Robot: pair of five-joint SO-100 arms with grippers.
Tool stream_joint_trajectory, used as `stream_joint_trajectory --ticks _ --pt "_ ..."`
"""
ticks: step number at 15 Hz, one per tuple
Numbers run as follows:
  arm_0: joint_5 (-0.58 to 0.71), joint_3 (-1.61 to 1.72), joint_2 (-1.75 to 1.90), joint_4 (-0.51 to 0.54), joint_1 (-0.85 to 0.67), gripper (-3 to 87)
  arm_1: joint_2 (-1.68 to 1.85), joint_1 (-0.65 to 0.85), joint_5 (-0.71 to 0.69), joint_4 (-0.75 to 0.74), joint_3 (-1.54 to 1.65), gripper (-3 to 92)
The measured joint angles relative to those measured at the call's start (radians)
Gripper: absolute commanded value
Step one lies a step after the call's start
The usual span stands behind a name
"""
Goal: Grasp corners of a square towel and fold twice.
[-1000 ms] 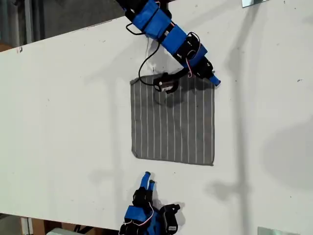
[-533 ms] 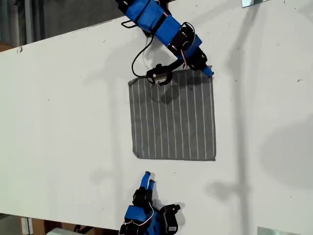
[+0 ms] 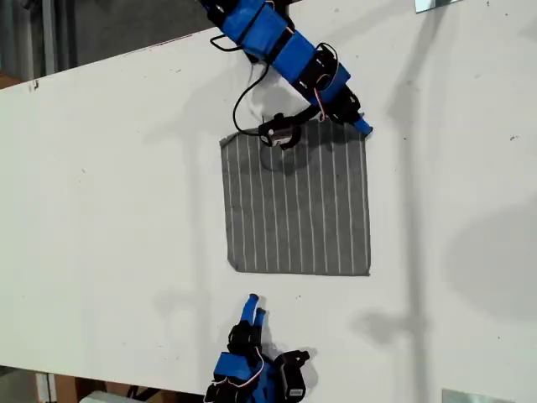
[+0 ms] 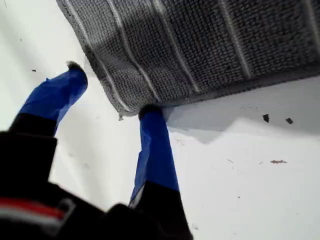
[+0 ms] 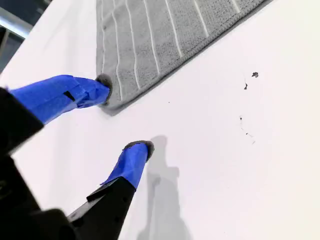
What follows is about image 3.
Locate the white table leg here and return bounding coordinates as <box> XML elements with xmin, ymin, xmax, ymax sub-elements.
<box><xmin>35</xmin><ymin>371</ymin><xmax>58</xmax><ymax>403</ymax></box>

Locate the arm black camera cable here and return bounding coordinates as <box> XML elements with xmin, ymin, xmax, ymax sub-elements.
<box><xmin>208</xmin><ymin>34</ymin><xmax>272</xmax><ymax>134</ymax></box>

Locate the grey white-striped towel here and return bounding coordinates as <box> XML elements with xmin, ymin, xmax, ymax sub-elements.
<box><xmin>219</xmin><ymin>119</ymin><xmax>373</xmax><ymax>278</ymax></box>

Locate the white plastic box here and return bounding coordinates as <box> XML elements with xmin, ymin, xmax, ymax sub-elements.
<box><xmin>78</xmin><ymin>390</ymin><xmax>129</xmax><ymax>403</ymax></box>

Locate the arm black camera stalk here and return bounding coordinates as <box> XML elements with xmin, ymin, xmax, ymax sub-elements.
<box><xmin>284</xmin><ymin>104</ymin><xmax>326</xmax><ymax>127</ymax></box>

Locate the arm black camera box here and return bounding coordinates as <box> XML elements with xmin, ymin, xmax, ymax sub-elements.
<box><xmin>258</xmin><ymin>112</ymin><xmax>303</xmax><ymax>150</ymax></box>
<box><xmin>276</xmin><ymin>349</ymin><xmax>311</xmax><ymax>400</ymax></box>

